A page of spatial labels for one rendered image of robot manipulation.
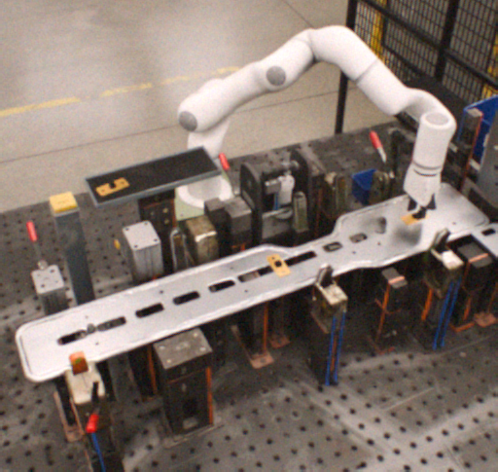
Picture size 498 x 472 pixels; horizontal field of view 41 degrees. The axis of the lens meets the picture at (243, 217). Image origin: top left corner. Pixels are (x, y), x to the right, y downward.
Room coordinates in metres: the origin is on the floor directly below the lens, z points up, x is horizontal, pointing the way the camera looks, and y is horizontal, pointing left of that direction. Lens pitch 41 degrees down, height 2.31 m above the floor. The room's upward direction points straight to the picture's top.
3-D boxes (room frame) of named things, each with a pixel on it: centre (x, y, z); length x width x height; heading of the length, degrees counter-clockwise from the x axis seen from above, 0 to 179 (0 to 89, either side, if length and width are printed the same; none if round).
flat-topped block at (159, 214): (1.51, 0.26, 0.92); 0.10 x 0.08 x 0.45; 116
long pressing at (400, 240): (1.30, -0.08, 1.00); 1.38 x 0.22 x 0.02; 116
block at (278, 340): (1.33, -0.09, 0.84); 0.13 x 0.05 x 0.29; 26
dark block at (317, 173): (1.60, -0.20, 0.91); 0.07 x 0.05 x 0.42; 26
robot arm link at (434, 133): (1.52, -0.52, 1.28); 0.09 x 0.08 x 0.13; 150
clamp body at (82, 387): (0.89, 0.35, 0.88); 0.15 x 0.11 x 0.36; 26
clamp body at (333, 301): (1.18, -0.23, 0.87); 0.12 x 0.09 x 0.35; 26
